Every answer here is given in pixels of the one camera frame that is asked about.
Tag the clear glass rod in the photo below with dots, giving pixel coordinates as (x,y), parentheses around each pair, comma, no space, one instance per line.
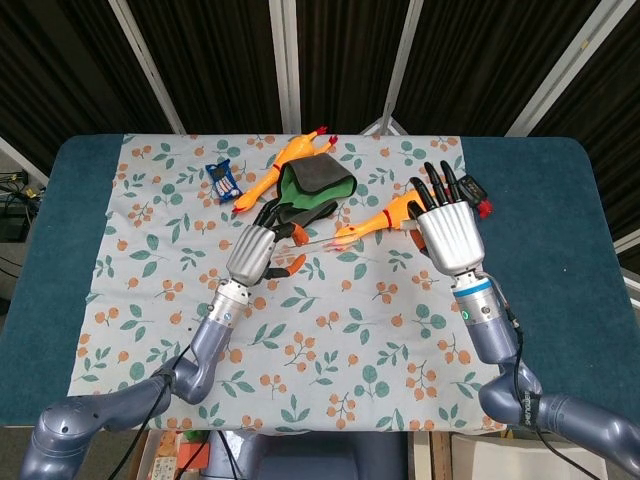
(320,244)

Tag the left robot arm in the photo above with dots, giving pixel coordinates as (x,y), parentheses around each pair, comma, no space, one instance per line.
(215,340)

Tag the black device with red cap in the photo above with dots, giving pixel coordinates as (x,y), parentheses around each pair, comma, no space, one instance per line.
(472,190)

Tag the white partition frame post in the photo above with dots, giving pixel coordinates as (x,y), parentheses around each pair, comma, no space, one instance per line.
(145,65)
(22,155)
(407,50)
(285,60)
(627,270)
(560,65)

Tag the floral printed tablecloth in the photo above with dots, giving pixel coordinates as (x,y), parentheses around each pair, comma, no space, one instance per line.
(325,350)

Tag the blue cookie snack packet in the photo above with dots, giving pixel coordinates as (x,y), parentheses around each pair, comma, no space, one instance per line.
(224,182)

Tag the yellow rubber chicken toy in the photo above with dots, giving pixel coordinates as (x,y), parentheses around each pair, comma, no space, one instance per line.
(295,150)
(385,215)

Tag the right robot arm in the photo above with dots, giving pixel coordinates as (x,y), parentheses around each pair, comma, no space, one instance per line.
(492,335)

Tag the grey stand legs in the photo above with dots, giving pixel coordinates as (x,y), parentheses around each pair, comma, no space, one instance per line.
(387,117)

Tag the white box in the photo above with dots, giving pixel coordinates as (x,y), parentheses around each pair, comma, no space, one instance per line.
(480,460)

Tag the cardboard box with colourful items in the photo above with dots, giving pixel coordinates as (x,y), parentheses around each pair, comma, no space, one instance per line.
(165,457)

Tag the grey blue robot torso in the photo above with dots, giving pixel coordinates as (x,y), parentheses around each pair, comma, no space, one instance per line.
(320,460)

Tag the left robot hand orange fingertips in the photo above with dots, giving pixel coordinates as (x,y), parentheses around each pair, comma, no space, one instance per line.
(252,252)

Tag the green and grey cloth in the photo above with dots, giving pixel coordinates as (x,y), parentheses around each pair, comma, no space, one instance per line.
(315,175)

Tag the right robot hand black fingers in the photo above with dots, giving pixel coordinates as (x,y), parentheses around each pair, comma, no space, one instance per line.
(450,235)

